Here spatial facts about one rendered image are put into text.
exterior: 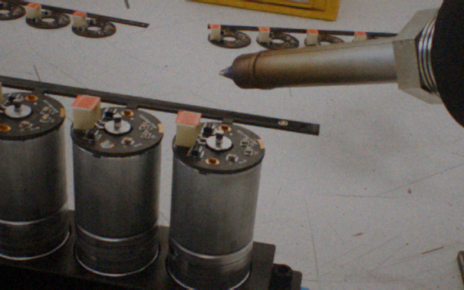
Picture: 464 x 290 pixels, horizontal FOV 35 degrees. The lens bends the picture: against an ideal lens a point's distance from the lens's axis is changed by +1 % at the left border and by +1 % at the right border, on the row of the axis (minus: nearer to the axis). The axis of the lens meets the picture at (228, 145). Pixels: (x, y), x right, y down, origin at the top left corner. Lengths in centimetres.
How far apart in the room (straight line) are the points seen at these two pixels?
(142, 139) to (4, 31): 24
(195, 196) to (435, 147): 17
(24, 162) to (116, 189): 3
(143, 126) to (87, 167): 2
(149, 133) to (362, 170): 14
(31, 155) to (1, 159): 1
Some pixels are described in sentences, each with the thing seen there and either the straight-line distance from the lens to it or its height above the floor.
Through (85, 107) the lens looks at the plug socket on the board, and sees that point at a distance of 20.
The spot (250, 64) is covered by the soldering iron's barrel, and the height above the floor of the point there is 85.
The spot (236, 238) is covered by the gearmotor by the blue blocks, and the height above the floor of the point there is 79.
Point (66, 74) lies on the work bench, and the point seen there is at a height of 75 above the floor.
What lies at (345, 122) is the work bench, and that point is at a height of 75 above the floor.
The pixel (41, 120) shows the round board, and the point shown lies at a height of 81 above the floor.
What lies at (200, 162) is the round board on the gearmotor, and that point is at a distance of 19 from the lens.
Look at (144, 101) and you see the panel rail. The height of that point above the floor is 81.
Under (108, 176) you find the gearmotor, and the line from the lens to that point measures 19.
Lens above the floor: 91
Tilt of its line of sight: 31 degrees down
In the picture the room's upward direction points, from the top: 5 degrees clockwise
